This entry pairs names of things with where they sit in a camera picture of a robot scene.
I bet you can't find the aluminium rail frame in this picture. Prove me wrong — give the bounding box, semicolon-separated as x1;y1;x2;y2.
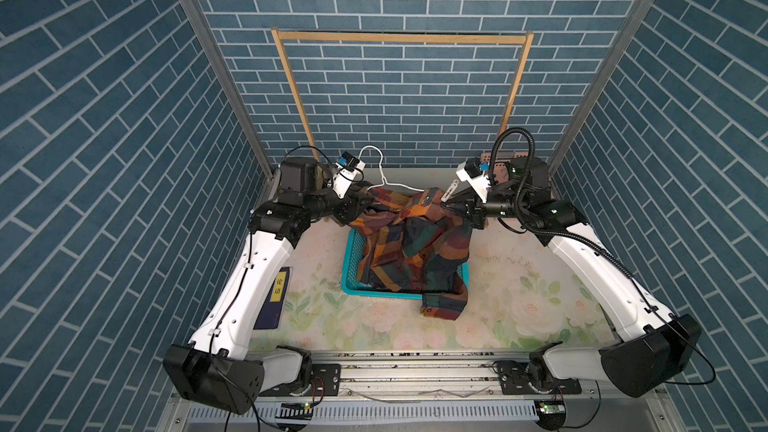
158;351;685;431

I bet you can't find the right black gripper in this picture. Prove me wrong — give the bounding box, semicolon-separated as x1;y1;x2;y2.
440;189;524;232

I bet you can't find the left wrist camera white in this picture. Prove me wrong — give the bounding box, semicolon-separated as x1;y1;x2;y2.
333;152;365;199

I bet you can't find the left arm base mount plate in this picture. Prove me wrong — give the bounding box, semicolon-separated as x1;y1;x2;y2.
260;363;341;400

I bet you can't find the pink plastic basket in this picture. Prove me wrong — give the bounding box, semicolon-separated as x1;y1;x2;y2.
494;153;528;174

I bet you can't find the plaid long-sleeve shirt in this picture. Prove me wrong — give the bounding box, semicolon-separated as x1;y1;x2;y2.
350;187;472;321

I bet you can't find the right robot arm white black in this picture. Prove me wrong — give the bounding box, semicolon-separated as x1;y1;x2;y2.
446;156;701;398

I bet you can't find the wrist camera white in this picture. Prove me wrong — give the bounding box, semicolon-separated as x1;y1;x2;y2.
456;157;491;203
333;152;365;199

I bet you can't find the teal plastic basket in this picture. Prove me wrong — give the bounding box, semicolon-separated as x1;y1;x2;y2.
341;227;470;301

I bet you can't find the wooden clothes rack frame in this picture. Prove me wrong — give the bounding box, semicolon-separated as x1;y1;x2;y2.
271;27;535;159

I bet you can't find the white wire hanger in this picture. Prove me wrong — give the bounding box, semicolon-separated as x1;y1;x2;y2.
359;144;423;192

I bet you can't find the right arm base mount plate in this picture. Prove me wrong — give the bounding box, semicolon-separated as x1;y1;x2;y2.
491;360;582;395

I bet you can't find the dark blue book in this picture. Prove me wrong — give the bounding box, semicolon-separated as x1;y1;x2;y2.
253;266;291;330

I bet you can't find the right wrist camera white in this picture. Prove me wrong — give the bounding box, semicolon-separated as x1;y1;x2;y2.
456;157;491;203

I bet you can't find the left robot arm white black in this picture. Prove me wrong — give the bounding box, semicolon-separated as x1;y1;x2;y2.
163;152;372;414

